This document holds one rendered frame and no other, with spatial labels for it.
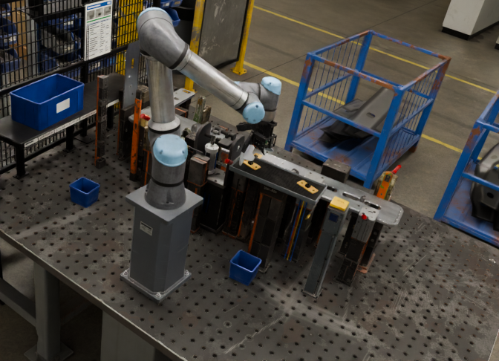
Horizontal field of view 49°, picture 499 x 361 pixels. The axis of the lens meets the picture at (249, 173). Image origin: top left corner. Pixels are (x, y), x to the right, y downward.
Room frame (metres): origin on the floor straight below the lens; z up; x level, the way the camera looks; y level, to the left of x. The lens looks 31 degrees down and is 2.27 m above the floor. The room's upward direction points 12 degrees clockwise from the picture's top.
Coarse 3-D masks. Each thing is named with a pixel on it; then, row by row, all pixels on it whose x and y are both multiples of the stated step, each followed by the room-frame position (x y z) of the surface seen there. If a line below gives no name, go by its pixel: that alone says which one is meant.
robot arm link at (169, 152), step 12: (156, 144) 1.62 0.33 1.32; (168, 144) 1.63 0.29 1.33; (180, 144) 1.65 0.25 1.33; (156, 156) 1.60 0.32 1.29; (168, 156) 1.58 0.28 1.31; (180, 156) 1.60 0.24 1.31; (156, 168) 1.59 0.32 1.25; (168, 168) 1.58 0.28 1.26; (180, 168) 1.61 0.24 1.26; (168, 180) 1.58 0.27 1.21; (180, 180) 1.61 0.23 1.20
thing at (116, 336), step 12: (108, 324) 1.56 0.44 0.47; (120, 324) 1.53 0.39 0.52; (108, 336) 1.55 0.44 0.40; (120, 336) 1.52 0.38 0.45; (132, 336) 1.50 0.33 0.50; (108, 348) 1.55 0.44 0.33; (120, 348) 1.52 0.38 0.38; (132, 348) 1.49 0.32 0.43; (144, 348) 1.47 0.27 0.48; (156, 348) 1.45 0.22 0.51; (108, 360) 1.55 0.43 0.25; (120, 360) 1.52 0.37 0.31; (132, 360) 1.49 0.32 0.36; (144, 360) 1.46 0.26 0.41; (156, 360) 1.46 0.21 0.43; (168, 360) 1.53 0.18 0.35
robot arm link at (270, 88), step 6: (264, 78) 1.88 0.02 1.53; (270, 78) 1.90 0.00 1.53; (264, 84) 1.86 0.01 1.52; (270, 84) 1.85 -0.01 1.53; (276, 84) 1.86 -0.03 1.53; (264, 90) 1.85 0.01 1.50; (270, 90) 1.85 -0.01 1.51; (276, 90) 1.85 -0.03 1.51; (264, 96) 1.84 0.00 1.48; (270, 96) 1.85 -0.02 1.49; (276, 96) 1.86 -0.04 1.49; (264, 102) 1.85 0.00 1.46; (270, 102) 1.85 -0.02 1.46; (276, 102) 1.86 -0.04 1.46; (264, 108) 1.85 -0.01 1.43; (270, 108) 1.85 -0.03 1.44
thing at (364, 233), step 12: (360, 216) 1.84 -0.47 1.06; (372, 216) 1.86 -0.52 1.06; (360, 228) 1.84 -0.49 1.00; (372, 228) 1.88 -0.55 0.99; (360, 240) 1.84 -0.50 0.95; (348, 252) 1.85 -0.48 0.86; (360, 252) 1.84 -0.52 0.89; (348, 264) 1.84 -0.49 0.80; (336, 276) 1.87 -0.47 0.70; (348, 276) 1.84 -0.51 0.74
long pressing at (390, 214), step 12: (144, 108) 2.51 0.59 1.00; (132, 120) 2.35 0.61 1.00; (180, 120) 2.45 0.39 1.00; (192, 120) 2.49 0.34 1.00; (180, 132) 2.33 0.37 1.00; (264, 156) 2.27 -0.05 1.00; (288, 168) 2.20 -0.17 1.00; (300, 168) 2.23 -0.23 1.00; (324, 180) 2.16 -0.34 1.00; (336, 180) 2.19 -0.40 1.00; (324, 192) 2.06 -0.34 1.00; (336, 192) 2.08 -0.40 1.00; (348, 192) 2.10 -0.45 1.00; (360, 192) 2.12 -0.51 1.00; (348, 204) 2.00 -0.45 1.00; (360, 204) 2.02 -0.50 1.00; (384, 204) 2.06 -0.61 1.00; (396, 204) 2.09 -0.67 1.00; (384, 216) 1.97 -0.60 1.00; (396, 216) 1.99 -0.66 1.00
